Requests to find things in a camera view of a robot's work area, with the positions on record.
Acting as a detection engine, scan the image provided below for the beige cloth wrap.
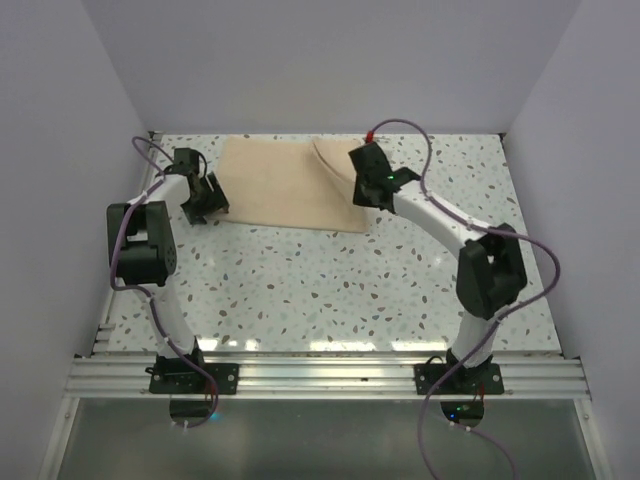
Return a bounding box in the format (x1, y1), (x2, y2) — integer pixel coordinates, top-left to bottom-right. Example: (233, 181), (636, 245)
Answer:
(216, 137), (369, 233)

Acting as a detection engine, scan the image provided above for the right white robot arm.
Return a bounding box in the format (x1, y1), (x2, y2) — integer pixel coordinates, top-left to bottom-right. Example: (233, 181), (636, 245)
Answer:
(349, 142), (528, 393)

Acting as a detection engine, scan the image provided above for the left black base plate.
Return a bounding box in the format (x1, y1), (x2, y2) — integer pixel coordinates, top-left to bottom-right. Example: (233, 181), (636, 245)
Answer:
(145, 363), (240, 395)

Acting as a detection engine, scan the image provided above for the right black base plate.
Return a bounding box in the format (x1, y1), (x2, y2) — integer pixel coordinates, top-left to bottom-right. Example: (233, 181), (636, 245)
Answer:
(413, 362), (505, 396)

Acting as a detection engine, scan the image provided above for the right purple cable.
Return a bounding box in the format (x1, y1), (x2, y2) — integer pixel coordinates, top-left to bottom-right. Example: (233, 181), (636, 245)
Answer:
(367, 118), (561, 480)

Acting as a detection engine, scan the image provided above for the aluminium mounting rail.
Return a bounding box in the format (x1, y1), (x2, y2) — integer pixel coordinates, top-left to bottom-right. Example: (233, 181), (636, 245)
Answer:
(64, 352), (590, 400)

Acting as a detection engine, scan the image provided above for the purple cable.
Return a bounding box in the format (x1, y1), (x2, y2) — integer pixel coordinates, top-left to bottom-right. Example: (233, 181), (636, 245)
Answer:
(367, 118), (561, 480)
(109, 137), (221, 429)

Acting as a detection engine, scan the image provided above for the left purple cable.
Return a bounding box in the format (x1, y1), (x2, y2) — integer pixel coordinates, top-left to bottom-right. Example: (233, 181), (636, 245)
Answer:
(109, 137), (221, 429)

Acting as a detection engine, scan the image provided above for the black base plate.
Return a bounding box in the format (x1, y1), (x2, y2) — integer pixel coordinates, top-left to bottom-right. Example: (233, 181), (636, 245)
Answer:
(413, 362), (505, 396)
(145, 363), (240, 395)

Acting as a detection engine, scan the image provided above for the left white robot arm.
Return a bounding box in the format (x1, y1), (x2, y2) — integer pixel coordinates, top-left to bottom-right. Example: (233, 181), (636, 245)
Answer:
(106, 148), (229, 394)

